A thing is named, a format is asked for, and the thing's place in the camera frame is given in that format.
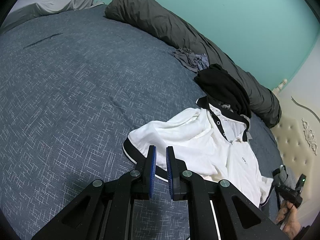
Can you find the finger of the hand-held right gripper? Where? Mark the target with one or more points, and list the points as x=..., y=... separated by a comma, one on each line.
x=282, y=190

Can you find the crumpled purple-grey garment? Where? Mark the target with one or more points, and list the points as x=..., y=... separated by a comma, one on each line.
x=190, y=57

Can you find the person's right hand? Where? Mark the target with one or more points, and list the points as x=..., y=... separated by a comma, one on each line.
x=287, y=220

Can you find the folded grey sweater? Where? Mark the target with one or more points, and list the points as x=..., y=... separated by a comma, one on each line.
x=288, y=178

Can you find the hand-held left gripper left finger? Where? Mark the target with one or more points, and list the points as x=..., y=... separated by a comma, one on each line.
x=152, y=170

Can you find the light grey quilt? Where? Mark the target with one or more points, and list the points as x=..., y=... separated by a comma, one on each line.
x=55, y=1

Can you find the black garment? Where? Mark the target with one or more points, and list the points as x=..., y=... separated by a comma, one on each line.
x=225, y=90

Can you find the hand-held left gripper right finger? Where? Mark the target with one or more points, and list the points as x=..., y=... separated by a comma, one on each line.
x=170, y=172

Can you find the white polo shirt black trim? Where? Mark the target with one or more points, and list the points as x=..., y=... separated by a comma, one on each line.
x=200, y=150

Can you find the cream tufted headboard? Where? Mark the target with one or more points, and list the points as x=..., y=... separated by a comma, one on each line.
x=297, y=142

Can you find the blue patterned bed sheet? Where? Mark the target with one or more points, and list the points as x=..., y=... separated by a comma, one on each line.
x=75, y=92

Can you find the person's right forearm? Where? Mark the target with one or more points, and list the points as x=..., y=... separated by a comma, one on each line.
x=303, y=233

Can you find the rolled dark grey duvet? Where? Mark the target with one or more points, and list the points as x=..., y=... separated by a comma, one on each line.
x=175, y=27

